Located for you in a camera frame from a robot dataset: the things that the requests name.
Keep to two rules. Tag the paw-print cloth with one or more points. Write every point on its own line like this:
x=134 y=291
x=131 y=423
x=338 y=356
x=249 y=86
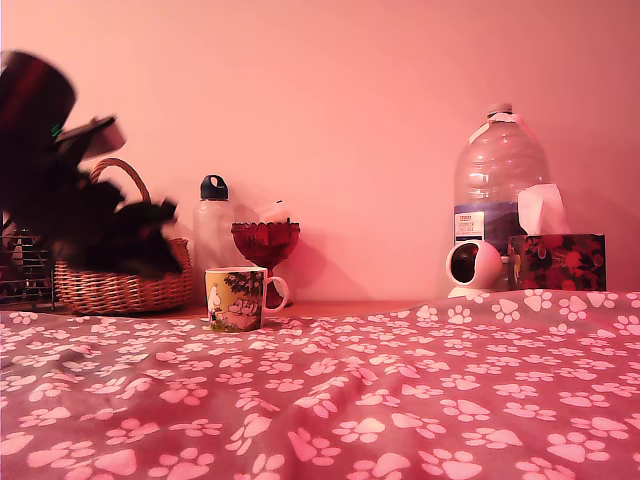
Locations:
x=320 y=400

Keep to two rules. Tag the cartoon print mug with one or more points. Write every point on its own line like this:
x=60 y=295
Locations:
x=235 y=300

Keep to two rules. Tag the pale candle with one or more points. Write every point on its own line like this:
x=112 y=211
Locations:
x=275 y=214

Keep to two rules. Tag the red glass goblet bowl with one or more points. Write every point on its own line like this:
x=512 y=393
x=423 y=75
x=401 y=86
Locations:
x=265 y=245

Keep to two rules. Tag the white tissue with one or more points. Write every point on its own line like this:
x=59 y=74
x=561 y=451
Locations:
x=542 y=210

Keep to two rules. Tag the small white round camera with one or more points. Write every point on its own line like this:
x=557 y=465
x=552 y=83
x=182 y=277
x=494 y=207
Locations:
x=485 y=265

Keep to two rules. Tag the floral tissue box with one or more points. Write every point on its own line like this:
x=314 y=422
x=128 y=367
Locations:
x=560 y=262

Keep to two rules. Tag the pale flask with black cap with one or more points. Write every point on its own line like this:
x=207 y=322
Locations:
x=212 y=225

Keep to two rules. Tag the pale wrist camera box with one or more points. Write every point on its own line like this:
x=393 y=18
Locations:
x=100 y=137

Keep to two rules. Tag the large clear plastic water bottle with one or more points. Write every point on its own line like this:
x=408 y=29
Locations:
x=495 y=165

